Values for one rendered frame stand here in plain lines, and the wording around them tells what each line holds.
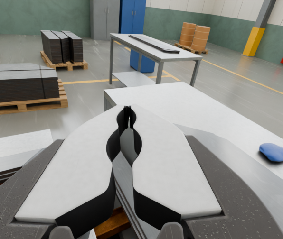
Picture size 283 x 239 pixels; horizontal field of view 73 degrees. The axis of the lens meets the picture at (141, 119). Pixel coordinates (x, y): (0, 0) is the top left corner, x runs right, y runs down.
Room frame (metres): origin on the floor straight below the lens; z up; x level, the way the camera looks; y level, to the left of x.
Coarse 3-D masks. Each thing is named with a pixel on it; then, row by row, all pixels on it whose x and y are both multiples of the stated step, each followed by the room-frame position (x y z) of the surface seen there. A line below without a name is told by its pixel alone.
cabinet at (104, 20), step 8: (96, 0) 7.80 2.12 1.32; (104, 0) 7.95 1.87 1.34; (112, 0) 8.10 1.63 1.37; (96, 8) 7.80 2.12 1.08; (104, 8) 7.95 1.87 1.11; (112, 8) 8.10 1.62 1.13; (96, 16) 7.80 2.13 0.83; (104, 16) 7.96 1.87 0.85; (112, 16) 8.11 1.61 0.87; (96, 24) 7.80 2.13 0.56; (104, 24) 7.96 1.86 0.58; (112, 24) 8.11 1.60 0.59; (96, 32) 7.80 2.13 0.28; (104, 32) 7.96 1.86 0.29; (112, 32) 8.12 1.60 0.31
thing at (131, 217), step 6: (18, 168) 0.54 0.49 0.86; (0, 174) 0.51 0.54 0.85; (6, 174) 0.51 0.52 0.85; (12, 174) 0.52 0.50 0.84; (0, 180) 0.49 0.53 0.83; (6, 180) 0.50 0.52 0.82; (120, 192) 0.50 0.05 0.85; (120, 198) 0.49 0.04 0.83; (126, 204) 0.45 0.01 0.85; (126, 210) 0.44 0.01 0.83; (126, 216) 0.42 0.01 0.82; (132, 216) 0.41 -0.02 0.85; (132, 222) 0.39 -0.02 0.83; (138, 222) 0.38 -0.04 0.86; (132, 228) 0.38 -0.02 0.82; (138, 228) 0.37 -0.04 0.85; (138, 234) 0.36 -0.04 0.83; (144, 234) 0.34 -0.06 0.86
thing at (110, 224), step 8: (120, 208) 0.52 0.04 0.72; (112, 216) 0.49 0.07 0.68; (120, 216) 0.50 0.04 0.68; (104, 224) 0.46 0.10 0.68; (112, 224) 0.46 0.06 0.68; (120, 224) 0.44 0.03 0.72; (128, 224) 0.46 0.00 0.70; (96, 232) 0.42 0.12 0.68; (104, 232) 0.40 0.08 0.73; (112, 232) 0.42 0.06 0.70
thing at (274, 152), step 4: (264, 144) 0.65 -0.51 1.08; (268, 144) 0.65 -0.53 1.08; (272, 144) 0.65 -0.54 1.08; (260, 148) 0.63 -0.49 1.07; (264, 148) 0.62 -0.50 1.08; (268, 148) 0.62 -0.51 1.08; (272, 148) 0.62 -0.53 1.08; (276, 148) 0.62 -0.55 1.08; (280, 148) 0.63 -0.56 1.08; (264, 152) 0.60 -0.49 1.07; (268, 152) 0.60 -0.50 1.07; (272, 152) 0.60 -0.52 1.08; (276, 152) 0.60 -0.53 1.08; (280, 152) 0.60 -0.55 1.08; (268, 156) 0.58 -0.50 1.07; (272, 156) 0.58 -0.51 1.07; (276, 156) 0.58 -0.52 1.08; (280, 156) 0.58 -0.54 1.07; (272, 160) 0.57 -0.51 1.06; (276, 160) 0.56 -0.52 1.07; (280, 160) 0.57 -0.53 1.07
